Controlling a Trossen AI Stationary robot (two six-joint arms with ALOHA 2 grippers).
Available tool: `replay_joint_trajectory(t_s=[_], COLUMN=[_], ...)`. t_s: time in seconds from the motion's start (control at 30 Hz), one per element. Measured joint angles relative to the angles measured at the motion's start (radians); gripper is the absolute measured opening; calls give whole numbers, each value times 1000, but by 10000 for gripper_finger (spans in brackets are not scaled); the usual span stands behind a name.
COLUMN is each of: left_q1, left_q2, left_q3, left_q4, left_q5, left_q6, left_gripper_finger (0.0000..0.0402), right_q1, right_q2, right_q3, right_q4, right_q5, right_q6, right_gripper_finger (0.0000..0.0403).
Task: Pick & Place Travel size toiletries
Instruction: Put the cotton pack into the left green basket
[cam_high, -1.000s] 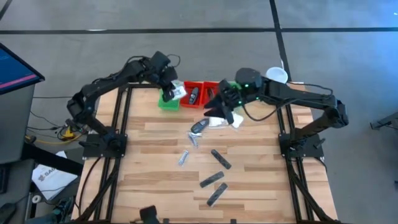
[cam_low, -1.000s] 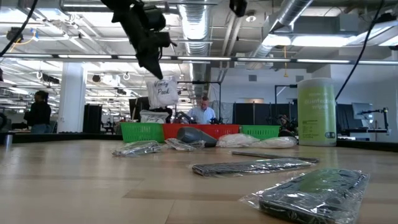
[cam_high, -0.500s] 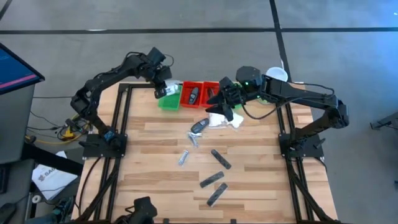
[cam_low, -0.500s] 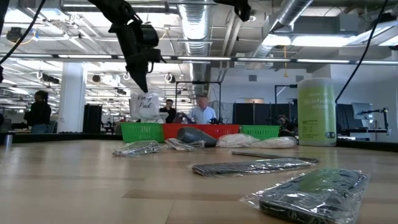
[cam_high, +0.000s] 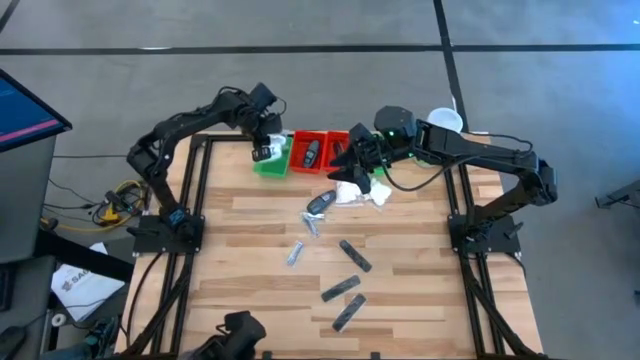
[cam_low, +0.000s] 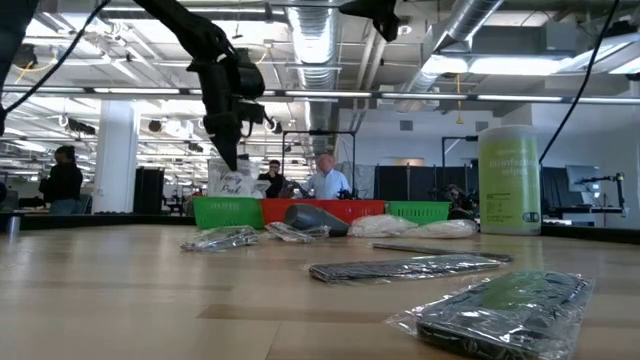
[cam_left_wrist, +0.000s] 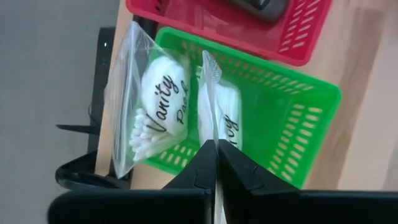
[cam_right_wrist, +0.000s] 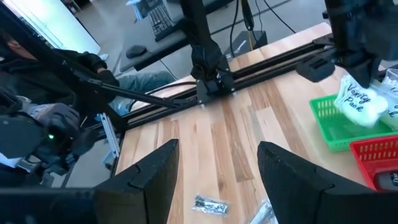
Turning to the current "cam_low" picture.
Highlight black ceiling device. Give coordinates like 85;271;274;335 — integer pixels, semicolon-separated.
12;43;39;70

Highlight black cabinet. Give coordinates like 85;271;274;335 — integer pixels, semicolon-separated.
132;166;166;215

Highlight black partition panels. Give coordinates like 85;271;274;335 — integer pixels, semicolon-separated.
373;164;474;202

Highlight dark grey travel bottle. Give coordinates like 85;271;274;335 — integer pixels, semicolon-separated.
283;203;350;238

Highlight silver plastic-wrapped packet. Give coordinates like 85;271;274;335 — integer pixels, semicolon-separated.
264;222;331;245
178;225;261;253

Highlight white building column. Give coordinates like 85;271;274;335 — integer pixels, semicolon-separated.
92;99;141;215

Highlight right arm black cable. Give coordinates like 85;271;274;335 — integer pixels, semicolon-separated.
538;0;621;165

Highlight black stand frame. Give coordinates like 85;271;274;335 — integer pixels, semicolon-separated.
280;130;358;201
440;135;480;169

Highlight person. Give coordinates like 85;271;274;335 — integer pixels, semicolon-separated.
301;152;352;201
443;183;476;221
38;144;84;216
257;159;287;199

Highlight white vanity pack bag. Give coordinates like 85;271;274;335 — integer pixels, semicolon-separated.
399;218;480;240
347;214;434;239
206;157;272;199

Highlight yellow hanging cord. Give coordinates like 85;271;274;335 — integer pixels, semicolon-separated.
454;73;464;126

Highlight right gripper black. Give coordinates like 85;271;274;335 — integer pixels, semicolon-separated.
339;0;401;44

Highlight green plastic basket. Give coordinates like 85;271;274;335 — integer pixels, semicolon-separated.
385;200;452;225
192;196;266;231

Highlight red plastic basket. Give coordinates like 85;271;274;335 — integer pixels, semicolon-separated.
259;198;326;226
322;199;387;226

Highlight overhead light bar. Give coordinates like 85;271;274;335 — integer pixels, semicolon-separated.
0;84;640;106

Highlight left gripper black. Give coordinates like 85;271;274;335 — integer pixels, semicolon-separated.
187;49;251;171

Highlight monitor on black arm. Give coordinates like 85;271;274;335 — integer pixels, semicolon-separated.
565;163;627;217

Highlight disinfecting wipes canister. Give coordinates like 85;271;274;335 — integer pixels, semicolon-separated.
478;124;542;236

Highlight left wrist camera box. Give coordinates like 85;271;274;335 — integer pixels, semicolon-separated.
238;98;267;127

